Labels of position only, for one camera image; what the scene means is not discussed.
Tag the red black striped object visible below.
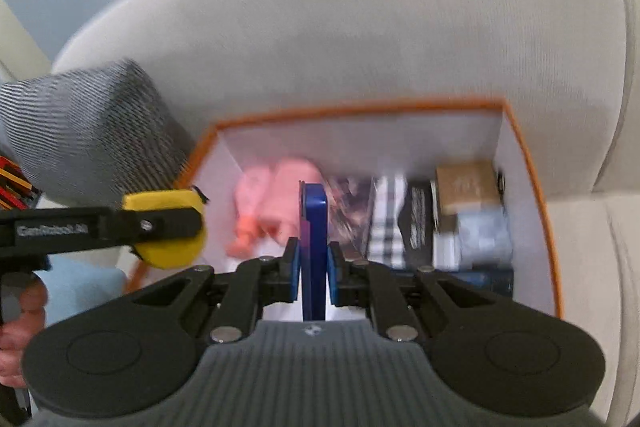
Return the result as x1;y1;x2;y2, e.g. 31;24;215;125
0;154;43;212

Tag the beige fabric sofa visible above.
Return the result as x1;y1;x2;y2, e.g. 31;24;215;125
45;0;640;427

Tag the houndstooth pillow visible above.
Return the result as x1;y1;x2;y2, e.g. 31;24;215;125
0;59;196;208

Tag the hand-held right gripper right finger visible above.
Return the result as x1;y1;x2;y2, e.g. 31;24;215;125
326;241;506;344

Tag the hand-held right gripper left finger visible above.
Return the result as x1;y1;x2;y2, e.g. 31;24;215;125
125;238;302;344

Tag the blue red toothpaste box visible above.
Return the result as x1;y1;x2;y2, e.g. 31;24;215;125
299;181;330;323

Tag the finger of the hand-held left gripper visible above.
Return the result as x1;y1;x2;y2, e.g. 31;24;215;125
117;205;204;251

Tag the small grey cube box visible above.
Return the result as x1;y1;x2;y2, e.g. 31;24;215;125
432;207;515;270

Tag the orange cardboard box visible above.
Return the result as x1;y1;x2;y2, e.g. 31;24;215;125
122;97;566;323

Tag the plaid pouch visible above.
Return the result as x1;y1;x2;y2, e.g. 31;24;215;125
365;174;408;270

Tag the light blue pillow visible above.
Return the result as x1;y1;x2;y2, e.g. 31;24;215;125
30;254;128;333

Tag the yellow tape measure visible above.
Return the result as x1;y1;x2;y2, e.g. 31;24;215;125
121;188;208;270

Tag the clear plastic packet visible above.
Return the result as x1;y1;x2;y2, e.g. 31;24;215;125
325;174;376;258

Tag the person's left hand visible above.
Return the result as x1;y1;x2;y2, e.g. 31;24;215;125
0;279;49;391

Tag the black case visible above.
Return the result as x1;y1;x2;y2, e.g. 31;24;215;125
400;179;441;270

